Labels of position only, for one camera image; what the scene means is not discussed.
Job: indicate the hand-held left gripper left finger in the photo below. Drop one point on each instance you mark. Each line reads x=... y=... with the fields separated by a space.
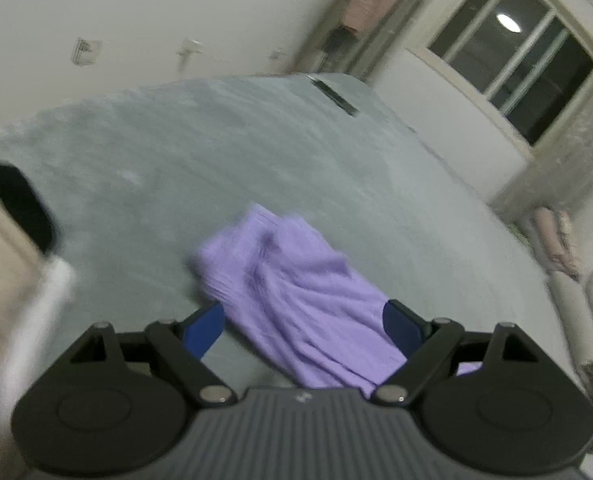
x=204 y=330

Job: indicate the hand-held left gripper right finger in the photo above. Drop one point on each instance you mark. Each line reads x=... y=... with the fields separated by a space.
x=401 y=327

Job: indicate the purple knit garment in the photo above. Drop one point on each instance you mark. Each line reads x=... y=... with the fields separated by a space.
x=296 y=290

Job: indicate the green patterned cloth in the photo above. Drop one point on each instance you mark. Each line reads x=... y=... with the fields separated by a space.
x=519 y=232

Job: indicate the white cloth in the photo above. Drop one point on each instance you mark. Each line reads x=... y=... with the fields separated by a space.
x=41 y=310

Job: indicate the grey plush bed blanket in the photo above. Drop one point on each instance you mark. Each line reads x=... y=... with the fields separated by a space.
x=176 y=160

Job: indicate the rolled beige bedding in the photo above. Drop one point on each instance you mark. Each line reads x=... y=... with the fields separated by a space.
x=574 y=315

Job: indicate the pinkish rolled pillow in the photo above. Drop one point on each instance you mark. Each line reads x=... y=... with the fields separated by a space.
x=556 y=242

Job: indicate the small dark object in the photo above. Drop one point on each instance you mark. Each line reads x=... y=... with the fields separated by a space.
x=411 y=130

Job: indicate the beige cloth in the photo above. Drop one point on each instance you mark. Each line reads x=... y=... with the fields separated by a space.
x=1 y=270

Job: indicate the grey patterned curtain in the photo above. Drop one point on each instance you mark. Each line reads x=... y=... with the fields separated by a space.
x=561 y=160
x=376 y=25

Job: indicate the black smartphone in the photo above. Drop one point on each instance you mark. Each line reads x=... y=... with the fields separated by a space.
x=334 y=94

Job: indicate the white charger plug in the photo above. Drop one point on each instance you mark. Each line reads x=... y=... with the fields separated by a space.
x=189 y=49

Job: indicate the dark hanging cloth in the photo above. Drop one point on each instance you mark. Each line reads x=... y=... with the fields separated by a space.
x=340 y=40

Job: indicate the white wall socket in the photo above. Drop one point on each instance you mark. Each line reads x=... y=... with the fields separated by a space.
x=86 y=51

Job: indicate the window with white frame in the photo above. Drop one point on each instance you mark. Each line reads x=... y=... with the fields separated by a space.
x=516 y=45

